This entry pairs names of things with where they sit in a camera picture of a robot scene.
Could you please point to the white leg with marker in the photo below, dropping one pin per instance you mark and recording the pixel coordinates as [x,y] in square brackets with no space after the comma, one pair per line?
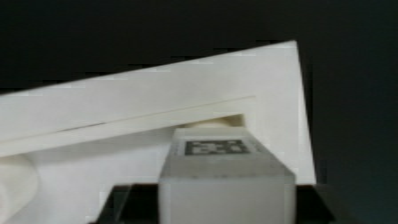
[227,184]

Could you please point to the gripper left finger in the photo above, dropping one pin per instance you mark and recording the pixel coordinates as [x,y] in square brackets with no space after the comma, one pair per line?
[131,206]

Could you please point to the white square table top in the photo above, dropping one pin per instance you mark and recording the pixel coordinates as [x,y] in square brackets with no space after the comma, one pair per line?
[87,167]

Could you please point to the white front frame wall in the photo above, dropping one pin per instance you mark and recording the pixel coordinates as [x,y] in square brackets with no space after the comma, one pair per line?
[245,83]

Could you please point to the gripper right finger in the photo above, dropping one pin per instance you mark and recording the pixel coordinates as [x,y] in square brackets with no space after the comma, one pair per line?
[318,205]

